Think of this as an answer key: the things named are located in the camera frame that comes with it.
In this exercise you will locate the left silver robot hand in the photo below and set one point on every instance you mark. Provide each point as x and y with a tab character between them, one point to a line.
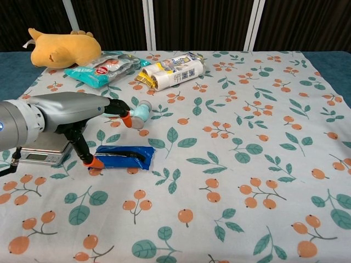
71	107

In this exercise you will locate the blue plastic package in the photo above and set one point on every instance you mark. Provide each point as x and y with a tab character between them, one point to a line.
137	161

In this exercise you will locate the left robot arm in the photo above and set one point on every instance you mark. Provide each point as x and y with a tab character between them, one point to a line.
16	123

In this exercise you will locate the silver digital scale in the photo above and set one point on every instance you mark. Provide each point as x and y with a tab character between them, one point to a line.
41	158

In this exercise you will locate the teal snack bag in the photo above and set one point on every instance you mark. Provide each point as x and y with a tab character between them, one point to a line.
93	74

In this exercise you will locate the yellow plush toy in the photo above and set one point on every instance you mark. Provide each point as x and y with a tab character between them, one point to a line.
68	49

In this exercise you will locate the teal table cover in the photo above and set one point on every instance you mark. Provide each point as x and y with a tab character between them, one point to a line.
13	76

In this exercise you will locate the light blue toy hammer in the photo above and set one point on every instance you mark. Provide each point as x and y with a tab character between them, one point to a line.
141	112

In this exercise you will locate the white yellow roll package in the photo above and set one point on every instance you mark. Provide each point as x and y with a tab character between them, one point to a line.
175	72

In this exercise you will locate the dark white-framed folding screen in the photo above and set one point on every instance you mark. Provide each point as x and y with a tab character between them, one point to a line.
192	22

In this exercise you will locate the floral fruit print tablecloth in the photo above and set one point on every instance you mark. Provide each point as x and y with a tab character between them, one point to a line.
219	164

